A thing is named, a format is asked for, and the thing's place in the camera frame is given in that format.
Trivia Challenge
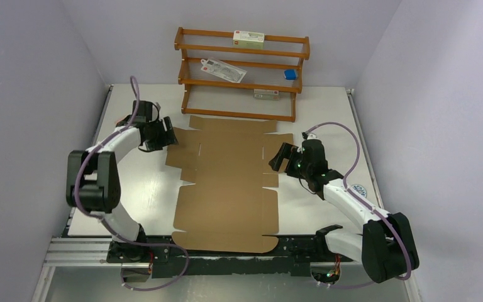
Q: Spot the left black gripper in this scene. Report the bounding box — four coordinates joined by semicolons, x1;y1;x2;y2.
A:
145;116;178;152

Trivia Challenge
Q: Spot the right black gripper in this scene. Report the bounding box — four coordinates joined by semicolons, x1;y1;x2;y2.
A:
269;142;311;179

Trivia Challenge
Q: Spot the brown cardboard box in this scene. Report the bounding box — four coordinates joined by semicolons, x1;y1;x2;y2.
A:
165;116;293;254

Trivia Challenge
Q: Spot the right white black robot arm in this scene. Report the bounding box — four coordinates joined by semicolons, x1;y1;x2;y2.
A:
269;138;419;284

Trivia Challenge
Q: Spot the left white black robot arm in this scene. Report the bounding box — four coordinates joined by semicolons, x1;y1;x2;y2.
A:
66;100;178;262

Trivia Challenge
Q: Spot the grey box bottom shelf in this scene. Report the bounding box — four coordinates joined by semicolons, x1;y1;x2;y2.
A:
253;89;280;101

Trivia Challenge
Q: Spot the white green box top shelf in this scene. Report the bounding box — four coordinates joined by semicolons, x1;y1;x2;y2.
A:
232;30;265;50

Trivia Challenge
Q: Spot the round blue white sticker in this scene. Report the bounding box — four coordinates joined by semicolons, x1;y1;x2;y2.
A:
351;184;367;198

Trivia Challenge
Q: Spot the small blue object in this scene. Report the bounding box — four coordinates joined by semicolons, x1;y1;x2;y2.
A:
284;69;298;81

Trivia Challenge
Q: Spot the clear plastic packaged item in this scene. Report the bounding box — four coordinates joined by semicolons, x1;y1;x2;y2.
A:
201;59;247;83

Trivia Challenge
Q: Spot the orange wooden shelf rack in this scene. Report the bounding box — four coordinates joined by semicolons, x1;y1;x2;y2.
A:
174;27;311;122

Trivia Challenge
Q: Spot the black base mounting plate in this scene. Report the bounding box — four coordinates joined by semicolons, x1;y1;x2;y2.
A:
106;235;350;279

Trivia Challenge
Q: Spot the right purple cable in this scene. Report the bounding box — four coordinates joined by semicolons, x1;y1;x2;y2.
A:
302;121;413;289

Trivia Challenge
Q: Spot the aluminium rail frame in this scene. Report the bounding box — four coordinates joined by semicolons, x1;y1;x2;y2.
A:
45;236;334;268

